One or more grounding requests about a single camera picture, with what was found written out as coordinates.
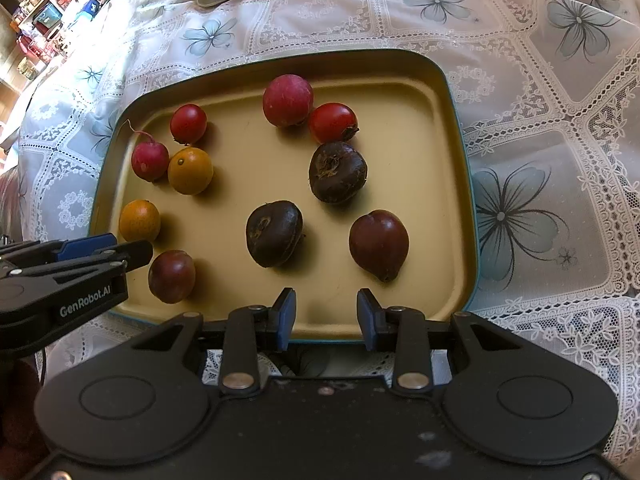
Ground small red radish with tail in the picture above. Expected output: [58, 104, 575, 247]
[127, 119, 171, 182]

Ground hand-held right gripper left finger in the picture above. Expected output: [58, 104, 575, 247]
[132, 287, 297, 394]

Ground small orange kumquat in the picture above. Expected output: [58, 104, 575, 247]
[118, 199, 162, 242]
[167, 147, 214, 196]

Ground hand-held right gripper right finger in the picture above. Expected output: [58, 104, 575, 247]
[356, 288, 541, 394]

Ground dark brown water chestnut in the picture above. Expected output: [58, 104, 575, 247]
[245, 200, 304, 268]
[308, 141, 370, 205]

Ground small dark red plum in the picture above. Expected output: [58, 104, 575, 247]
[148, 250, 196, 305]

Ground white lace floral tablecloth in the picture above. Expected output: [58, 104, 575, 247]
[15, 0, 640, 461]

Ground large red radish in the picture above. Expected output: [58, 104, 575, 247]
[262, 74, 315, 128]

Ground large dark red plum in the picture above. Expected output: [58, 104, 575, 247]
[348, 209, 410, 282]

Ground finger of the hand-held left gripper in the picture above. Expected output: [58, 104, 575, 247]
[0, 232, 118, 268]
[10, 240, 154, 286]

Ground tan tray with teal rim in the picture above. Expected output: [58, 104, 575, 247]
[97, 50, 481, 346]

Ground cluttered storage shelf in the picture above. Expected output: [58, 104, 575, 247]
[0, 0, 126, 88]

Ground red tomato with calyx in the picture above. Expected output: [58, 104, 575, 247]
[308, 102, 360, 145]

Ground small red cherry tomato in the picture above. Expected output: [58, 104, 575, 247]
[170, 104, 208, 145]

